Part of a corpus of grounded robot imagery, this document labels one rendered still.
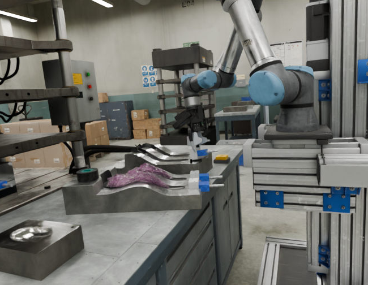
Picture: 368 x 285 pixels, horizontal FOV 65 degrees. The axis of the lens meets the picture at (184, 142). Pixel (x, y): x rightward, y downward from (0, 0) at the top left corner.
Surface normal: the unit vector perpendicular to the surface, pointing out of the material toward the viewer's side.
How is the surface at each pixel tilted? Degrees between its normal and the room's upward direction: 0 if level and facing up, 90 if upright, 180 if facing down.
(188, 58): 90
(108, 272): 0
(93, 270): 0
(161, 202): 90
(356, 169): 90
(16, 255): 90
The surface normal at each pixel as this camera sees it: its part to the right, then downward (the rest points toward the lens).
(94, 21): -0.29, 0.18
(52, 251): 0.93, -0.01
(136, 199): -0.07, 0.18
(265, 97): -0.76, 0.28
